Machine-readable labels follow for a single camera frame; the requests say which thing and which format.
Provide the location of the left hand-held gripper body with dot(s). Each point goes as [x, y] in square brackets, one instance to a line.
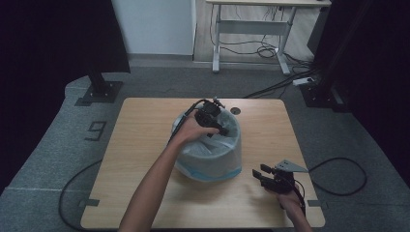
[208, 116]

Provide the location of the black curtain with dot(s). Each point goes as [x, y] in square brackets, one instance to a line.
[48, 64]
[380, 80]

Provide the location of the white-legged wooden desk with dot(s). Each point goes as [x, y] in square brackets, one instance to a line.
[251, 27]

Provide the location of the black slanted stand with base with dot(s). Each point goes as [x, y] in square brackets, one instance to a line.
[322, 93]

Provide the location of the black stand with square base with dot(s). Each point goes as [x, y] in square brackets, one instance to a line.
[101, 90]

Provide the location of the person's right hand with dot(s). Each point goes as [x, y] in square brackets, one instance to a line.
[290, 201]

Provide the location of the grey tape strip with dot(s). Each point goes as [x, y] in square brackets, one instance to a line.
[88, 202]
[316, 203]

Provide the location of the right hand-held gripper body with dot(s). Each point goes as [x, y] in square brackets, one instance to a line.
[282, 183]

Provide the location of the person's left hand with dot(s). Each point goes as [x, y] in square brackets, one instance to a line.
[190, 130]

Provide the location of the dark round table grommet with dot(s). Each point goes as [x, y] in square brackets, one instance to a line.
[235, 110]

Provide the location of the white power strip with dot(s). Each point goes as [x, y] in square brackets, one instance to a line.
[303, 81]

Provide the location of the white panel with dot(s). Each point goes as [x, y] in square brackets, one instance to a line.
[154, 25]

